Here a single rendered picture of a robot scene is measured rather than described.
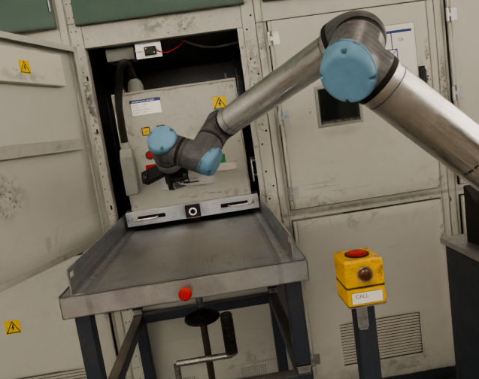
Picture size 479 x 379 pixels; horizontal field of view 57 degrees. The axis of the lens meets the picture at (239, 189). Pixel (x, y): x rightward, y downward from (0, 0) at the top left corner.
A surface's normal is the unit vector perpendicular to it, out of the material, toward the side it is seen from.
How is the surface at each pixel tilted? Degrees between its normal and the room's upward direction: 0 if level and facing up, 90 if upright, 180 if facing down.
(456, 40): 90
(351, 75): 119
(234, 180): 90
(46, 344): 90
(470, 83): 90
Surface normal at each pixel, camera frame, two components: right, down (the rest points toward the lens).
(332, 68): -0.44, 0.65
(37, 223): 0.95, -0.10
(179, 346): 0.07, 0.12
